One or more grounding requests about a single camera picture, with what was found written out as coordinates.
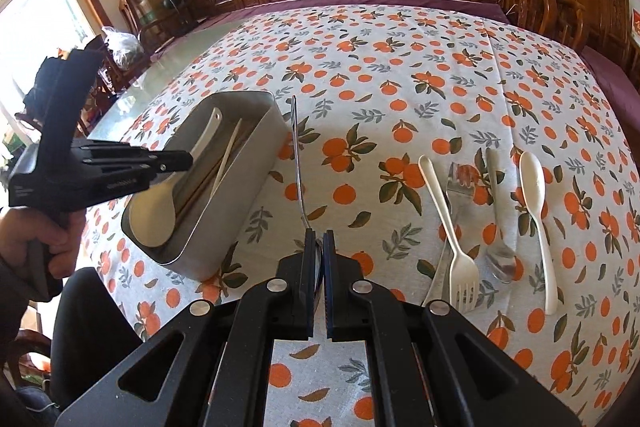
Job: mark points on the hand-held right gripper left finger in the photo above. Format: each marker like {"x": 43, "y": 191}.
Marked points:
{"x": 295, "y": 277}

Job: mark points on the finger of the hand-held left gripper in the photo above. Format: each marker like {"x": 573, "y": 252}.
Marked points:
{"x": 150, "y": 159}
{"x": 70, "y": 97}

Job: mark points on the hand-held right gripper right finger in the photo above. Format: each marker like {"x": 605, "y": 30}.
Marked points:
{"x": 332, "y": 277}

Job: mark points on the white rice paddle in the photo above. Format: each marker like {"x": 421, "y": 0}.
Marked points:
{"x": 155, "y": 212}

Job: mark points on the cream chopstick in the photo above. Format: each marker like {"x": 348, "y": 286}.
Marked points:
{"x": 227, "y": 154}
{"x": 217, "y": 162}

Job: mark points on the rectangular metal tray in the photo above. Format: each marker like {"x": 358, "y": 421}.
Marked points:
{"x": 240, "y": 207}

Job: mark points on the metal spoon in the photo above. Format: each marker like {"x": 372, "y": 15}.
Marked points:
{"x": 500, "y": 264}
{"x": 298, "y": 167}

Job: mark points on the white plastic fork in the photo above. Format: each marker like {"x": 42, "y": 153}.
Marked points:
{"x": 462, "y": 267}

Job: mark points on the metal fork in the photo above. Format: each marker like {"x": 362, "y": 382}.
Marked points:
{"x": 457, "y": 187}

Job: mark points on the white plastic spoon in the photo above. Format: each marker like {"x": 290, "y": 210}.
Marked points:
{"x": 532, "y": 182}

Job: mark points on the person's left forearm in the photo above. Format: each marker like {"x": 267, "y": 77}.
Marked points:
{"x": 15, "y": 302}

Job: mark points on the person's left hand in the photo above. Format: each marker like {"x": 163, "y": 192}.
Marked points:
{"x": 55, "y": 237}

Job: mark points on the black clothing pile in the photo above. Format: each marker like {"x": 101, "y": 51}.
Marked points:
{"x": 42, "y": 82}

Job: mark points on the clear plastic bag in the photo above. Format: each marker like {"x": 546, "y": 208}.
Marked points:
{"x": 122, "y": 44}

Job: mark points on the black desk lamp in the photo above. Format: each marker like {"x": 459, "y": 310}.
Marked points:
{"x": 171, "y": 2}

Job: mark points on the person's black pants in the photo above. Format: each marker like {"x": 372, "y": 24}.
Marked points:
{"x": 95, "y": 332}

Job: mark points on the orange print tablecloth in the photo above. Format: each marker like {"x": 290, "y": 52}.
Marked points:
{"x": 400, "y": 57}

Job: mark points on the purple sofa cushion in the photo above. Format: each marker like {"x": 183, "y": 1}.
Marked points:
{"x": 350, "y": 0}

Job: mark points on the purple armchair cushion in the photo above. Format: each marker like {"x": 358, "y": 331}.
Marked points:
{"x": 615, "y": 72}

